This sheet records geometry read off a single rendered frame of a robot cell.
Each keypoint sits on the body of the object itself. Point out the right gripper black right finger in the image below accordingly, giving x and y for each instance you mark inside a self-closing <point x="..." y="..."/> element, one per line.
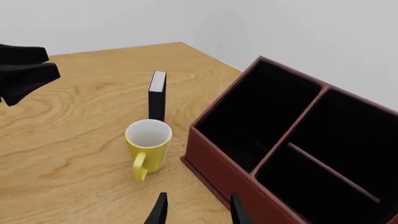
<point x="237" y="213"/>

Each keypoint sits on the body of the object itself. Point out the red-brown desk caddy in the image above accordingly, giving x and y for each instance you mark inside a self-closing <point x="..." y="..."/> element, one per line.
<point x="289" y="144"/>

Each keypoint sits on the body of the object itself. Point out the black book with white pages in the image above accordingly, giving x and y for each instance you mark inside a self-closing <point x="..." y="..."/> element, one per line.
<point x="156" y="98"/>

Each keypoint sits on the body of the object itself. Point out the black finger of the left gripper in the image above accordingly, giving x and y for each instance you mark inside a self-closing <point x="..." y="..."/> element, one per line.
<point x="21" y="54"/>
<point x="25" y="80"/>

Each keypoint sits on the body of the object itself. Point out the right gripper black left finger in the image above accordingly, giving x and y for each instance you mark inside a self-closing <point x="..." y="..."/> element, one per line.
<point x="159" y="213"/>

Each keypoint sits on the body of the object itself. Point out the yellow and white mug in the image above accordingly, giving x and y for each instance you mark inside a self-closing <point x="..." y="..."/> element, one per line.
<point x="149" y="145"/>

